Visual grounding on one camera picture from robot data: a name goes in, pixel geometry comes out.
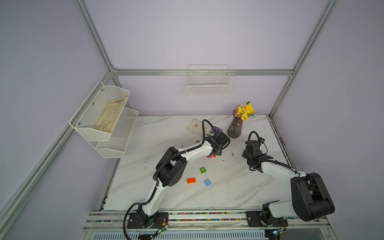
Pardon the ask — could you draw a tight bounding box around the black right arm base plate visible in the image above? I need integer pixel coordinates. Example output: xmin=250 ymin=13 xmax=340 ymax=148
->
xmin=246 ymin=210 xmax=288 ymax=228

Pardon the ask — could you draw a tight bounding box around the yellow flower bouquet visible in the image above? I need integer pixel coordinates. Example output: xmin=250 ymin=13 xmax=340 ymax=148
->
xmin=235 ymin=102 xmax=255 ymax=121

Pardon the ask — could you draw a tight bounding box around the beige dirty cloth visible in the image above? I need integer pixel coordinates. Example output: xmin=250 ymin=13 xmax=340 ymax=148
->
xmin=186 ymin=119 xmax=203 ymax=137

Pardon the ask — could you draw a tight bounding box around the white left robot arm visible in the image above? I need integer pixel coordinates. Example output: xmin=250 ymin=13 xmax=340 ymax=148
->
xmin=137 ymin=133 xmax=231 ymax=226

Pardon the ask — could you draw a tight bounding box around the white wire wall basket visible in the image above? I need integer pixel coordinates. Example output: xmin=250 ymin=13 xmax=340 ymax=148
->
xmin=187 ymin=65 xmax=232 ymax=97

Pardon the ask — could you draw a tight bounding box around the white mesh shelf basket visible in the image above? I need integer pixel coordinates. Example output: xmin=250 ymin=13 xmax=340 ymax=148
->
xmin=96 ymin=108 xmax=139 ymax=159
xmin=69 ymin=82 xmax=130 ymax=142

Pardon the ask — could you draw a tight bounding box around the beige glove in basket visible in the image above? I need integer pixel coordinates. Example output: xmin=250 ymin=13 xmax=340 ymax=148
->
xmin=94 ymin=97 xmax=128 ymax=134

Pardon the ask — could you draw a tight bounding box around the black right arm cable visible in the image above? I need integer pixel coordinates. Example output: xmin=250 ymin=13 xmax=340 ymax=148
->
xmin=247 ymin=130 xmax=262 ymax=145

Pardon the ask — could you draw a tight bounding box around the light blue wood block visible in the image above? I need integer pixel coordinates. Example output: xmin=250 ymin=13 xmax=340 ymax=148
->
xmin=204 ymin=179 xmax=211 ymax=186

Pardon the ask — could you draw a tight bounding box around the white mesh upper shelf basket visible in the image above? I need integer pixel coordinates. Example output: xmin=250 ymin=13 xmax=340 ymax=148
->
xmin=69 ymin=82 xmax=130 ymax=142

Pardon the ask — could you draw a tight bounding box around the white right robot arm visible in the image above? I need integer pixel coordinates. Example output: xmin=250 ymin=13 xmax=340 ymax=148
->
xmin=242 ymin=140 xmax=335 ymax=226

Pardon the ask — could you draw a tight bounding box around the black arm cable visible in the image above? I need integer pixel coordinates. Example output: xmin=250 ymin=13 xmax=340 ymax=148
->
xmin=122 ymin=119 xmax=215 ymax=240
xmin=247 ymin=130 xmax=262 ymax=145

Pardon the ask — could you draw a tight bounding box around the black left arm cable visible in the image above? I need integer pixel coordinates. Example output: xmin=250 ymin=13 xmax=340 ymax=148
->
xmin=122 ymin=119 xmax=215 ymax=240

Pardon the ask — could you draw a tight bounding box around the red orange block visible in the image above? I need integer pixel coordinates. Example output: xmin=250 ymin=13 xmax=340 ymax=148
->
xmin=187 ymin=178 xmax=196 ymax=184

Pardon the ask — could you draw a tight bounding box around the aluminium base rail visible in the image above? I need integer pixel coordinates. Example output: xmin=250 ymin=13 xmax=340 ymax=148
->
xmin=83 ymin=210 xmax=331 ymax=232

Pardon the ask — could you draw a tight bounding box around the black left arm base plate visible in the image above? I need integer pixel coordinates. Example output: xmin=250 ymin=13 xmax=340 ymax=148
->
xmin=126 ymin=212 xmax=169 ymax=230

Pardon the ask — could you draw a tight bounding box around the purple glass vase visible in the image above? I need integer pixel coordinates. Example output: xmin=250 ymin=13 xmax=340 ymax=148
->
xmin=227 ymin=110 xmax=243 ymax=139

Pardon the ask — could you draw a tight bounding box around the white mesh lower shelf basket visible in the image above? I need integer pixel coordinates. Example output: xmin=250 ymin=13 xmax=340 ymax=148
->
xmin=96 ymin=108 xmax=139 ymax=159

